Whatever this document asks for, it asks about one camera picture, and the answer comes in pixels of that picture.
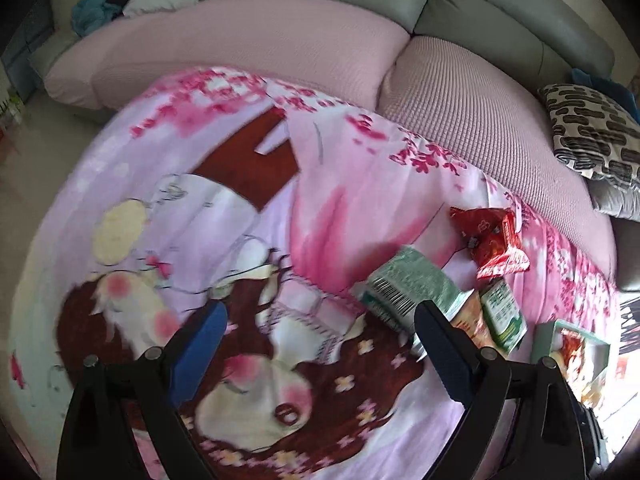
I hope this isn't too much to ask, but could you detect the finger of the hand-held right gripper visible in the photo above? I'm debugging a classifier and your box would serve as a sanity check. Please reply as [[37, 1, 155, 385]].
[[579, 405, 607, 476]]

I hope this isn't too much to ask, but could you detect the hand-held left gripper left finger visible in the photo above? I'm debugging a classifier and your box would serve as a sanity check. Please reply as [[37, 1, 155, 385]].
[[56, 300, 228, 480]]

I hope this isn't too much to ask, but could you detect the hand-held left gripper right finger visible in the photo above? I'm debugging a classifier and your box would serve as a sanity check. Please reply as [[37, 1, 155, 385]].
[[414, 300, 587, 480]]

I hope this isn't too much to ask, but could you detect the orange-yellow snack packet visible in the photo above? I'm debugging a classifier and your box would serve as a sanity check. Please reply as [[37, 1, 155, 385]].
[[450, 291, 493, 348]]

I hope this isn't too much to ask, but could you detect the green-and-white snack packet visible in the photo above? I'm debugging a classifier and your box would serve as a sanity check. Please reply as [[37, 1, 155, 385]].
[[480, 279, 528, 358]]

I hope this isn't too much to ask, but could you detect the silver-green snack packet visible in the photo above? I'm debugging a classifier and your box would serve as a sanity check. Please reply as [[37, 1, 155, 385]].
[[362, 246, 473, 333]]

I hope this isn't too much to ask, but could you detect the white box with teal rim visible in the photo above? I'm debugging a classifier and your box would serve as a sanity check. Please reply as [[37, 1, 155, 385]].
[[531, 319, 612, 411]]

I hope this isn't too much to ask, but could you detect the red snack packet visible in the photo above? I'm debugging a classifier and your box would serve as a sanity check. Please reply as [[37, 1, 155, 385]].
[[448, 206, 531, 281]]

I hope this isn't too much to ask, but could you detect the pink printed blanket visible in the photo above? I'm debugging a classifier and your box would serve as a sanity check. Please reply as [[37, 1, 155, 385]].
[[7, 65, 621, 480]]

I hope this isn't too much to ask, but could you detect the dark grey pillow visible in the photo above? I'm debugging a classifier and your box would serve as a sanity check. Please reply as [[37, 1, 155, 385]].
[[587, 177, 640, 222]]

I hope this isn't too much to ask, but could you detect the black-and-cream patterned pillow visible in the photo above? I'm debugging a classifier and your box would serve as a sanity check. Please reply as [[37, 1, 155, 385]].
[[537, 82, 640, 183]]

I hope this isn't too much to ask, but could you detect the dark blue cloth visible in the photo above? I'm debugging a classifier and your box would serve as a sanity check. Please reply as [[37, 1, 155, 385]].
[[570, 69, 636, 111]]

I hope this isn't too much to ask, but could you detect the pink sofa seat cover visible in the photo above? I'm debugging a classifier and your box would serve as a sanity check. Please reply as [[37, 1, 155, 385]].
[[44, 0, 618, 281]]

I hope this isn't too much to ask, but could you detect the teal cloth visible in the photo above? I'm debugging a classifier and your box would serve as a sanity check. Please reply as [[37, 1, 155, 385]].
[[71, 0, 123, 37]]

